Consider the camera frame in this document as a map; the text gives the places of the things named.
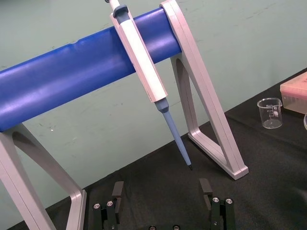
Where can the clear round glass dish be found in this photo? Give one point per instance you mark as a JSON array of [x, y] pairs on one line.
[[305, 122]]

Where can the black table cloth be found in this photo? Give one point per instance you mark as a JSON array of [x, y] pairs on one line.
[[263, 182]]

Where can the small clear glass beaker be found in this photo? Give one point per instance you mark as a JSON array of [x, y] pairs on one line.
[[270, 115]]

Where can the translucent pipette tip box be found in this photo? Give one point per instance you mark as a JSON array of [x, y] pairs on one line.
[[295, 95]]

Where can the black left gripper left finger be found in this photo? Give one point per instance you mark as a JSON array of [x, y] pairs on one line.
[[114, 210]]

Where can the blue and grey pipette stand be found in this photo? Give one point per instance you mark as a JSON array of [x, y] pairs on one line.
[[72, 72]]

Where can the white and blue pipette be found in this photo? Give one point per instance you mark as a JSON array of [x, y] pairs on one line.
[[141, 64]]

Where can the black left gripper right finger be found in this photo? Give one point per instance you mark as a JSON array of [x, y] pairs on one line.
[[218, 212]]

